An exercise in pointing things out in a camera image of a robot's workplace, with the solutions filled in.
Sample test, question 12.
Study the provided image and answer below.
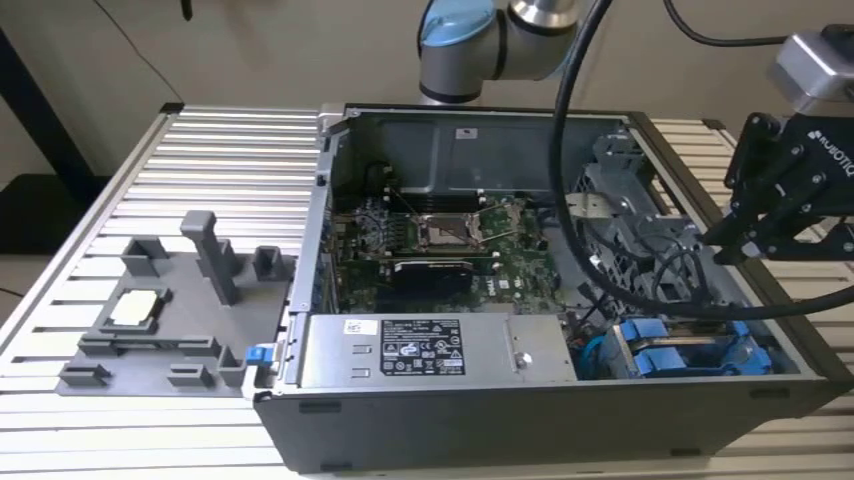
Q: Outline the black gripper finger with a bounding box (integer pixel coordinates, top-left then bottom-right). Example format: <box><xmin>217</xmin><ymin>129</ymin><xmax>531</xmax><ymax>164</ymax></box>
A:
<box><xmin>704</xmin><ymin>112</ymin><xmax>787</xmax><ymax>266</ymax></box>
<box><xmin>739</xmin><ymin>207</ymin><xmax>854</xmax><ymax>262</ymax></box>

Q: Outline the hard disk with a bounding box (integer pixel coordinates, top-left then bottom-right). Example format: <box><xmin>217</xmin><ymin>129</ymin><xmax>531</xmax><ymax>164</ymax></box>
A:
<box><xmin>610</xmin><ymin>317</ymin><xmax>770</xmax><ymax>362</ymax></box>

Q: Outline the grey metal disk bay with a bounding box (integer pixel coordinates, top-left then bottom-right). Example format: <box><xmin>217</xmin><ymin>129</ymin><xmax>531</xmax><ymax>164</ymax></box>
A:
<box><xmin>564</xmin><ymin>133</ymin><xmax>759</xmax><ymax>321</ymax></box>

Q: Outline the metal socket cover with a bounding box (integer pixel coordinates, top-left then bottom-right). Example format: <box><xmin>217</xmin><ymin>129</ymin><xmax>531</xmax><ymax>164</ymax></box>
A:
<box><xmin>473</xmin><ymin>195</ymin><xmax>530</xmax><ymax>241</ymax></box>

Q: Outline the green motherboard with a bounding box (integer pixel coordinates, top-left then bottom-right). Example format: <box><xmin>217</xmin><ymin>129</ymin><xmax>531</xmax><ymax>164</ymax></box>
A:
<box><xmin>329</xmin><ymin>194</ymin><xmax>568</xmax><ymax>314</ymax></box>

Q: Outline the CPU socket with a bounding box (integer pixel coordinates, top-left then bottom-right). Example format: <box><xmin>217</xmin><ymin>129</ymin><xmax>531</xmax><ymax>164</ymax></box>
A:
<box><xmin>411</xmin><ymin>212</ymin><xmax>488</xmax><ymax>252</ymax></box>

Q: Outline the thin metal locking lever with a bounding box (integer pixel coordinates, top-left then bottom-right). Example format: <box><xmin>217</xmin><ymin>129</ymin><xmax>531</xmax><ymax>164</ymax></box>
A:
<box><xmin>387</xmin><ymin>186</ymin><xmax>420</xmax><ymax>220</ymax></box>

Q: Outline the black graphics card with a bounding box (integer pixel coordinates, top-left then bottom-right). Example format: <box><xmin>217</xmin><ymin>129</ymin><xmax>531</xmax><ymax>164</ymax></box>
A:
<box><xmin>377</xmin><ymin>255</ymin><xmax>499</xmax><ymax>304</ymax></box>

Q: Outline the black open PC case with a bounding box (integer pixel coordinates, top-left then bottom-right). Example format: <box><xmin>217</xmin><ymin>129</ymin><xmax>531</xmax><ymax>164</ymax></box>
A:
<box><xmin>252</xmin><ymin>102</ymin><xmax>854</xmax><ymax>474</ymax></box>

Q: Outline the black power supply label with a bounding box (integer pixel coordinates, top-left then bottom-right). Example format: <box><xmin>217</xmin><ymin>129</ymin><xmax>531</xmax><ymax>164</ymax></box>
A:
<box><xmin>377</xmin><ymin>319</ymin><xmax>467</xmax><ymax>377</ymax></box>

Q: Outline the silver power supply unit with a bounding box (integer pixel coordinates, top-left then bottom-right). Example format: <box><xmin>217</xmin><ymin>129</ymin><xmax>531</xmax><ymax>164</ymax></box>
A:
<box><xmin>297</xmin><ymin>313</ymin><xmax>579</xmax><ymax>390</ymax></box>

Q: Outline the grey plastic parts rack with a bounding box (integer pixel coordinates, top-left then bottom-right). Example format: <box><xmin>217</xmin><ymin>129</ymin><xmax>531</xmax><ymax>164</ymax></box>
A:
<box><xmin>57</xmin><ymin>209</ymin><xmax>299</xmax><ymax>400</ymax></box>

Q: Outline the silver CPU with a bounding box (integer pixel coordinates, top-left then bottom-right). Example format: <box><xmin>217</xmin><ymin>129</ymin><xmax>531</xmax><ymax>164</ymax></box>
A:
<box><xmin>108</xmin><ymin>289</ymin><xmax>167</xmax><ymax>325</ymax></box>

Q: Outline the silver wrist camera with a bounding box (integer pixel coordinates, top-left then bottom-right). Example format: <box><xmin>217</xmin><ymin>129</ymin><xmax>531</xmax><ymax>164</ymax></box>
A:
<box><xmin>766</xmin><ymin>23</ymin><xmax>854</xmax><ymax>117</ymax></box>

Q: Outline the black disk wire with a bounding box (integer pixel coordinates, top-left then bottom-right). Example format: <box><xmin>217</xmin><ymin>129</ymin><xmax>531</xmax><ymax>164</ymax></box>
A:
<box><xmin>647</xmin><ymin>243</ymin><xmax>710</xmax><ymax>307</ymax></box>

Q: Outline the black camera cable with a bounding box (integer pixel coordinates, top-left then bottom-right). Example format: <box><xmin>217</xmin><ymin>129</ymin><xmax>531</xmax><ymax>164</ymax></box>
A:
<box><xmin>659</xmin><ymin>0</ymin><xmax>830</xmax><ymax>49</ymax></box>

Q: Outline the silver metal bracket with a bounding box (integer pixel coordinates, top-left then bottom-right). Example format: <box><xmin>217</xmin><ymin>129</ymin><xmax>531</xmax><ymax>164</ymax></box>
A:
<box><xmin>562</xmin><ymin>192</ymin><xmax>614</xmax><ymax>220</ymax></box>

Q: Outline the thick black robot hose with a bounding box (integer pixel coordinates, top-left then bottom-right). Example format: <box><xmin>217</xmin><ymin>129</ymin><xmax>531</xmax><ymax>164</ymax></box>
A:
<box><xmin>550</xmin><ymin>0</ymin><xmax>854</xmax><ymax>322</ymax></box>

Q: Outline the blue plastic bay bracket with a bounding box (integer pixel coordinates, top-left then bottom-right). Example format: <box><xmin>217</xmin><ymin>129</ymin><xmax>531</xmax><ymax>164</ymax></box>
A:
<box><xmin>635</xmin><ymin>348</ymin><xmax>776</xmax><ymax>378</ymax></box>

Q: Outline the blue data wire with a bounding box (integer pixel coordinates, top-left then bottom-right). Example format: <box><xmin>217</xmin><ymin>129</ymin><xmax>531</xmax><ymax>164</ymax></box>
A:
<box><xmin>575</xmin><ymin>333</ymin><xmax>607</xmax><ymax>372</ymax></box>

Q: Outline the thin black wall cable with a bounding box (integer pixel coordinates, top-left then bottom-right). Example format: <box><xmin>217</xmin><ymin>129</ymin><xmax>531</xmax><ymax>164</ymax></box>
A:
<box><xmin>91</xmin><ymin>0</ymin><xmax>187</xmax><ymax>106</ymax></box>

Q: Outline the black table frame post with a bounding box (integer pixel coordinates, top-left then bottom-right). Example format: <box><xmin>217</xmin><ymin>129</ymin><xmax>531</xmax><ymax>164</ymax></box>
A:
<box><xmin>0</xmin><ymin>27</ymin><xmax>112</xmax><ymax>257</ymax></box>

